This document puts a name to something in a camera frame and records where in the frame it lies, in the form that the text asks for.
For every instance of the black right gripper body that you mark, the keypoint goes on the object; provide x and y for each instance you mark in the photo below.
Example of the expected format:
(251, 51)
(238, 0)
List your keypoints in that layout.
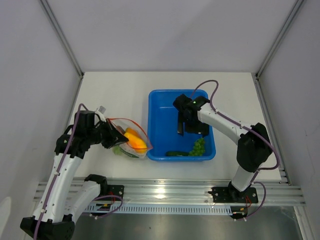
(194, 126)

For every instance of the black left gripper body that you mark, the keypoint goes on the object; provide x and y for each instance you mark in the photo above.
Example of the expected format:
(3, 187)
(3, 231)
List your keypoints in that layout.
(100, 135)

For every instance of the yellow orange mango toy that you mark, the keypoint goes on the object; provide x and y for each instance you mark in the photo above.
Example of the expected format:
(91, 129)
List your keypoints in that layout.
(136, 143)

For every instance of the clear zip top bag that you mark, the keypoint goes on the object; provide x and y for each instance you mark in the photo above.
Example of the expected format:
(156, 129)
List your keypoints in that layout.
(121, 124)

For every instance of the dark green cucumber toy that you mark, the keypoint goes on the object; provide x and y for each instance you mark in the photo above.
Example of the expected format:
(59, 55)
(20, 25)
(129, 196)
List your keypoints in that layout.
(176, 154)

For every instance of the green grapes toy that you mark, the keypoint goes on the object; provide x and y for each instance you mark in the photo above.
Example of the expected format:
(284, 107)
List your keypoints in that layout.
(198, 149)

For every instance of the white cauliflower toy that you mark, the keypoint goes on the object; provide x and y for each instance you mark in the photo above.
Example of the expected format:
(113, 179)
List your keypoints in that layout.
(117, 150)

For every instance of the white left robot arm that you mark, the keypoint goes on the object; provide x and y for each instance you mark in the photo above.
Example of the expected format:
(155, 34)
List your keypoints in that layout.
(55, 217)

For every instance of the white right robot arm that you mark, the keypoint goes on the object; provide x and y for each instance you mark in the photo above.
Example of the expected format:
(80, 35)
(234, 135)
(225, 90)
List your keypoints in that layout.
(252, 141)

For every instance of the blue plastic bin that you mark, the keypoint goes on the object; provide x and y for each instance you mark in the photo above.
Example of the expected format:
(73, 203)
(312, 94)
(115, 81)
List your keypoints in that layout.
(162, 129)

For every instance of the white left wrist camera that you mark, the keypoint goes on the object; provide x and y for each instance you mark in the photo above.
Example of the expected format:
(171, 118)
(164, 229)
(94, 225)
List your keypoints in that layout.
(100, 113)

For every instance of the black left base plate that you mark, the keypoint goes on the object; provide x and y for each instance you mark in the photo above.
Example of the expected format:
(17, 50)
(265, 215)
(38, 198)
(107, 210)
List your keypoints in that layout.
(116, 190)

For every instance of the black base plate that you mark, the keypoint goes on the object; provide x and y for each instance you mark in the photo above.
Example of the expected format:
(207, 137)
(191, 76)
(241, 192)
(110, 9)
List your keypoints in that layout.
(116, 190)
(221, 194)

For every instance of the aluminium mounting rail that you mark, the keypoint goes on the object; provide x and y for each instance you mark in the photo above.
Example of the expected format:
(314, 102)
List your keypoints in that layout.
(195, 192)

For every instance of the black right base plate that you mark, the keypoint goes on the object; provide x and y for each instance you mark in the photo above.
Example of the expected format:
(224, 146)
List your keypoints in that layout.
(221, 194)

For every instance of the white slotted cable duct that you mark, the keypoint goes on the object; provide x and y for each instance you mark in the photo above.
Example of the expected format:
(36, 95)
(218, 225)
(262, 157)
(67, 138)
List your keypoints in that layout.
(175, 209)

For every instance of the left aluminium frame post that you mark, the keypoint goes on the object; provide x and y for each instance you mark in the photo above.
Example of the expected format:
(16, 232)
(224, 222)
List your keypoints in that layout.
(49, 13)

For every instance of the aluminium frame post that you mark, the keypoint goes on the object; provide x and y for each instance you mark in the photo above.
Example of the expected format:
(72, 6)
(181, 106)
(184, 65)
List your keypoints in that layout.
(49, 13)
(280, 36)

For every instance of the right aluminium frame post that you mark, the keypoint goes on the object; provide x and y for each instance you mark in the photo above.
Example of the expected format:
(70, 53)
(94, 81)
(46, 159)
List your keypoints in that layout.
(280, 36)

